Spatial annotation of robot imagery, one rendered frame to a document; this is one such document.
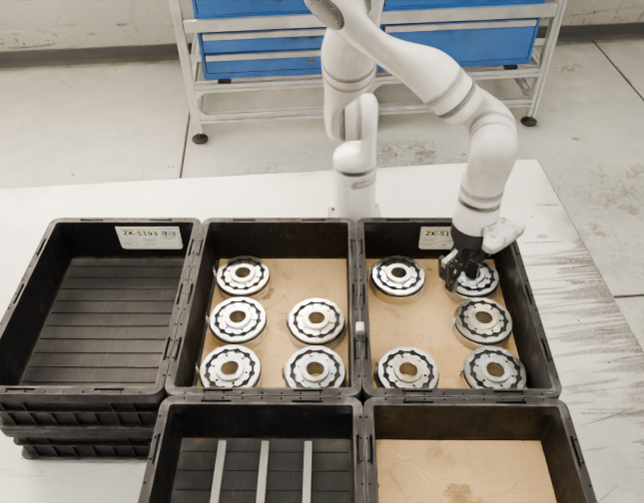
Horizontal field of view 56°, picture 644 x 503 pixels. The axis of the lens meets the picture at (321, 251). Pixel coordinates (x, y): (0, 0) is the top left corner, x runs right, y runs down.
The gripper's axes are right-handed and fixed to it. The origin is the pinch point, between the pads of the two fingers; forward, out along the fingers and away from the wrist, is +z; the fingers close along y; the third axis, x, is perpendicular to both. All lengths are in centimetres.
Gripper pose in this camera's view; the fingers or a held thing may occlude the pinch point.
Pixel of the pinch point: (462, 277)
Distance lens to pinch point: 116.6
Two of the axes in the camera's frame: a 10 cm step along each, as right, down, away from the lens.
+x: 6.3, 5.4, -5.6
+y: -7.8, 4.5, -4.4
